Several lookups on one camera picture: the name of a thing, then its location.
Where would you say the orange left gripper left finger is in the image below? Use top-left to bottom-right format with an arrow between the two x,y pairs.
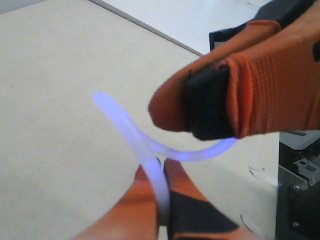
73,165 -> 159,240

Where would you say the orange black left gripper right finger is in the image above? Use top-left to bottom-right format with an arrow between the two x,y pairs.
163,158 -> 255,240

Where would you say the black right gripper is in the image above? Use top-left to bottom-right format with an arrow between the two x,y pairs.
209,0 -> 320,138

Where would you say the translucent white plastic strip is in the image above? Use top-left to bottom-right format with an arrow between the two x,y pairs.
92,91 -> 237,224

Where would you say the grey metal equipment base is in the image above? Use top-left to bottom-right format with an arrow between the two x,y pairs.
275,130 -> 320,240

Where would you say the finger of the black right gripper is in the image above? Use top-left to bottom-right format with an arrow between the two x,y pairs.
147,19 -> 281,141

